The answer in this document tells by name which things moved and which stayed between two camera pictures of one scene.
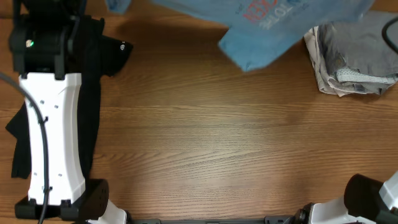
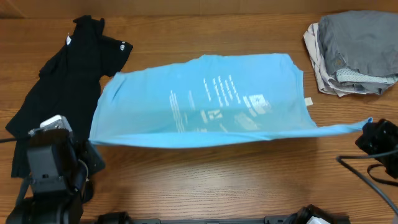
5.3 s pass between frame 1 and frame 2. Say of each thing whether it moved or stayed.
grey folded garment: stayed
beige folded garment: stayed
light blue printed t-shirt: moved
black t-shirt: stayed
